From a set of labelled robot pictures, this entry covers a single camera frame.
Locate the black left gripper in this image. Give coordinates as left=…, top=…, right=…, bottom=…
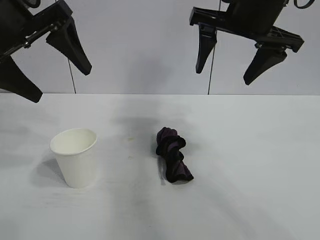
left=0, top=0, right=93, bottom=103

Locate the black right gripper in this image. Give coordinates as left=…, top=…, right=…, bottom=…
left=189, top=0, right=305, bottom=86

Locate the white paper cup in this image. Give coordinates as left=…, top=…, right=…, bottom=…
left=49, top=128, right=98, bottom=189

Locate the purple and black cloth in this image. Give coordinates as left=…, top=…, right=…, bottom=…
left=156, top=126, right=195, bottom=184

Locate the thin black cable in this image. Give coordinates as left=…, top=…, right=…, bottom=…
left=68, top=59, right=77, bottom=95
left=207, top=0, right=222, bottom=95

